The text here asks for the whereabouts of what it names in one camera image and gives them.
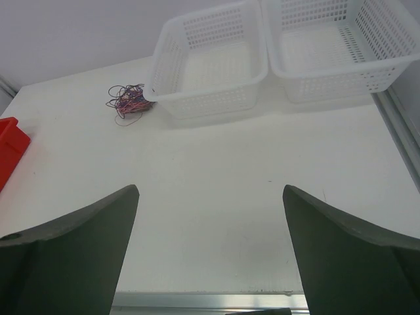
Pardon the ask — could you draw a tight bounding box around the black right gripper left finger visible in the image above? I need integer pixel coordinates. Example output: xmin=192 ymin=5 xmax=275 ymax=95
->
xmin=1 ymin=184 xmax=139 ymax=314

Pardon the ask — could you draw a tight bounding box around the right white plastic basket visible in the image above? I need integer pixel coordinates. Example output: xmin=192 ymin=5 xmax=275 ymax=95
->
xmin=261 ymin=0 xmax=419 ymax=103

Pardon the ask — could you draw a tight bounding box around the left white plastic basket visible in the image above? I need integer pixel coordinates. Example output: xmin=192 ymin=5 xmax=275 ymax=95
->
xmin=143 ymin=1 xmax=268 ymax=119

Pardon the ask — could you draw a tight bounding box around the white plastic basket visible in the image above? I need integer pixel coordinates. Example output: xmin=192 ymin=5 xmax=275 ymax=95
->
xmin=261 ymin=0 xmax=419 ymax=103
xmin=143 ymin=1 xmax=268 ymax=119

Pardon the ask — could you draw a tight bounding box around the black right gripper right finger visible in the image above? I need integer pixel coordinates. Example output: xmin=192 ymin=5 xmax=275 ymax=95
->
xmin=283 ymin=185 xmax=419 ymax=314

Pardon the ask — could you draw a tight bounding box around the aluminium table rail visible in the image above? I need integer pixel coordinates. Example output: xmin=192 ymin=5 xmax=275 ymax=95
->
xmin=110 ymin=292 xmax=310 ymax=314

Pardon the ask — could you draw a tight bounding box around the wire bundle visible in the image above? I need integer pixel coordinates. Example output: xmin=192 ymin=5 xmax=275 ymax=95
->
xmin=105 ymin=84 xmax=156 ymax=127

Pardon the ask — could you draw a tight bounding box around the red plastic tray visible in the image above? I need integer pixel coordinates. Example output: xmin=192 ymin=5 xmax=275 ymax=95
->
xmin=0 ymin=117 xmax=31 ymax=190

